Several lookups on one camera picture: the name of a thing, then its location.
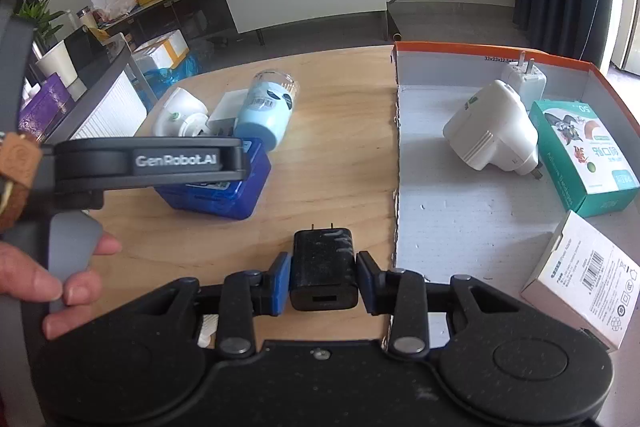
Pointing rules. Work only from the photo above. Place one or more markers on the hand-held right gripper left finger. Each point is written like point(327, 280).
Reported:
point(281, 282)

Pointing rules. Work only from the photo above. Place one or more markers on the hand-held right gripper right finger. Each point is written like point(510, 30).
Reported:
point(367, 282)

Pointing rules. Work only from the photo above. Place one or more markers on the black charger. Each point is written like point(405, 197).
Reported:
point(325, 267)

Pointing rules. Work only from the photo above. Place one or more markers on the blue plastic box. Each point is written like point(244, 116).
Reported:
point(225, 202)

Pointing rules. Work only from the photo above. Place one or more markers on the cardboard box orange rim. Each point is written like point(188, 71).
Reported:
point(450, 217)

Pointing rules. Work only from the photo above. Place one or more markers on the person's left hand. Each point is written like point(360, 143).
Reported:
point(25, 277)

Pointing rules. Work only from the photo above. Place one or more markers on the white air filter unit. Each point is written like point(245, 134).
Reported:
point(110, 107)

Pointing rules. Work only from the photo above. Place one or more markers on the purple tissue box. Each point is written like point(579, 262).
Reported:
point(45, 107)

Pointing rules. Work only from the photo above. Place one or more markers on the white plug-in device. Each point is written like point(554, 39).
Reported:
point(180, 107)

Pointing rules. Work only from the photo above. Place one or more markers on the blue plastic bag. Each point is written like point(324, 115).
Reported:
point(170, 77)

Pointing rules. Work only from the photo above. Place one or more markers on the white foam box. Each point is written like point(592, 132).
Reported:
point(160, 54)

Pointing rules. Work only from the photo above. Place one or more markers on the light blue bottle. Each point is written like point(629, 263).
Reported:
point(265, 112)

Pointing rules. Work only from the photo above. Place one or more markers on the large white plug device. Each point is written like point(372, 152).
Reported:
point(490, 127)

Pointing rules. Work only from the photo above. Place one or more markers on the white barcode box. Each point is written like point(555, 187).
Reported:
point(585, 277)

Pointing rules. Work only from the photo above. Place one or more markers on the green bandage box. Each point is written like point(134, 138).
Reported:
point(590, 157)

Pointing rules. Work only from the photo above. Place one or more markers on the small white charger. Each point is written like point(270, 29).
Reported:
point(525, 79)

